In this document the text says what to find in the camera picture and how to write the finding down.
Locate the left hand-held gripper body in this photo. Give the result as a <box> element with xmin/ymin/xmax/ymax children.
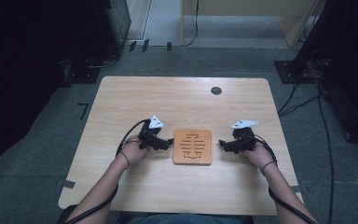
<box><xmin>138</xmin><ymin>115</ymin><xmax>165</xmax><ymax>151</ymax></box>

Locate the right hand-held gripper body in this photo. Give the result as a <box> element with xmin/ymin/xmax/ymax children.
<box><xmin>231</xmin><ymin>119</ymin><xmax>259</xmax><ymax>152</ymax></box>

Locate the square carved wooden coaster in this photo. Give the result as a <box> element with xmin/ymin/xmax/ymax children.
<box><xmin>172</xmin><ymin>128</ymin><xmax>213</xmax><ymax>166</ymax></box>

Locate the person's left hand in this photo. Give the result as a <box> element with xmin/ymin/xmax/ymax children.
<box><xmin>120</xmin><ymin>135</ymin><xmax>152</xmax><ymax>166</ymax></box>

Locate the person's right hand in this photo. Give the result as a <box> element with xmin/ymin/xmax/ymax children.
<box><xmin>241</xmin><ymin>143</ymin><xmax>276</xmax><ymax>171</ymax></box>

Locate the dark band on left wrist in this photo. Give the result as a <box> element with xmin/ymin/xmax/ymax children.
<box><xmin>119</xmin><ymin>150</ymin><xmax>131</xmax><ymax>171</ymax></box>

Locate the dark band on wrist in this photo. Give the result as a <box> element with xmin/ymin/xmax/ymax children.
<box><xmin>119</xmin><ymin>150</ymin><xmax>131</xmax><ymax>171</ymax></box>
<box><xmin>260</xmin><ymin>160</ymin><xmax>278</xmax><ymax>175</ymax></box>

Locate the dark band on right wrist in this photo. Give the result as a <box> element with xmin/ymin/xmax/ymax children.
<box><xmin>260</xmin><ymin>160</ymin><xmax>278</xmax><ymax>175</ymax></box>

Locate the grey tape strip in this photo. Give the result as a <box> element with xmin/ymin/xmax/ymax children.
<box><xmin>290</xmin><ymin>185</ymin><xmax>310</xmax><ymax>194</ymax></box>
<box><xmin>55</xmin><ymin>178</ymin><xmax>76</xmax><ymax>189</ymax></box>

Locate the person's blue clothing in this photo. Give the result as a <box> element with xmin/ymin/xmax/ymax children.
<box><xmin>117</xmin><ymin>212</ymin><xmax>255</xmax><ymax>224</ymax></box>

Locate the black cabinet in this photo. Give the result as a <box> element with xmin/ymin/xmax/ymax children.
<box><xmin>91</xmin><ymin>0</ymin><xmax>132</xmax><ymax>61</ymax></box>

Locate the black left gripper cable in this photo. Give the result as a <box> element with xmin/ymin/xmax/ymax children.
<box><xmin>63</xmin><ymin>119</ymin><xmax>152</xmax><ymax>224</ymax></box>

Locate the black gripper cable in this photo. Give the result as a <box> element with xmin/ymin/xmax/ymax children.
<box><xmin>63</xmin><ymin>119</ymin><xmax>152</xmax><ymax>224</ymax></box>
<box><xmin>248</xmin><ymin>133</ymin><xmax>319</xmax><ymax>224</ymax></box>

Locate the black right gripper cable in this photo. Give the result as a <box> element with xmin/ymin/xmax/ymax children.
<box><xmin>248</xmin><ymin>133</ymin><xmax>319</xmax><ymax>224</ymax></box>

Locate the black stand with base plate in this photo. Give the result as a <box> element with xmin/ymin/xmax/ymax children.
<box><xmin>274</xmin><ymin>0</ymin><xmax>353</xmax><ymax>85</ymax></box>

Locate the long black floor cable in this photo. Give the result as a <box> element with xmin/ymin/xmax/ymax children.
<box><xmin>317</xmin><ymin>81</ymin><xmax>336</xmax><ymax>224</ymax></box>

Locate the black floor base plate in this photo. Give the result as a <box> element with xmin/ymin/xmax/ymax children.
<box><xmin>62</xmin><ymin>60</ymin><xmax>101</xmax><ymax>85</ymax></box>

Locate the black hanging cable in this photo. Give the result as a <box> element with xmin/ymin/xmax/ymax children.
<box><xmin>183</xmin><ymin>0</ymin><xmax>200</xmax><ymax>48</ymax></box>

